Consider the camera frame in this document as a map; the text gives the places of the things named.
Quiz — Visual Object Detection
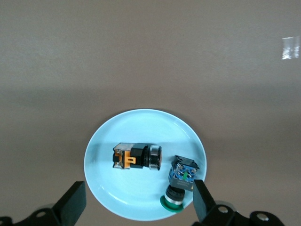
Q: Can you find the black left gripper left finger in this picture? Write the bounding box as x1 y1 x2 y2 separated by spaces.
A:
0 180 87 226

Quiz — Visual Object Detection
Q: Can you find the orange push-button switch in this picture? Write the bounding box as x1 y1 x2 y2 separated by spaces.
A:
112 142 163 172

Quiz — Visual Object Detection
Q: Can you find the clear tape piece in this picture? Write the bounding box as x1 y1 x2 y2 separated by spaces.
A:
281 36 301 60

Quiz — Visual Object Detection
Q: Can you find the light blue round plate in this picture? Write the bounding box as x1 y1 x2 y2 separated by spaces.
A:
84 108 207 221

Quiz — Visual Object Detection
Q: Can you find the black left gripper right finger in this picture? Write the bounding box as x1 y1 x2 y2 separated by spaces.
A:
192 179 286 226

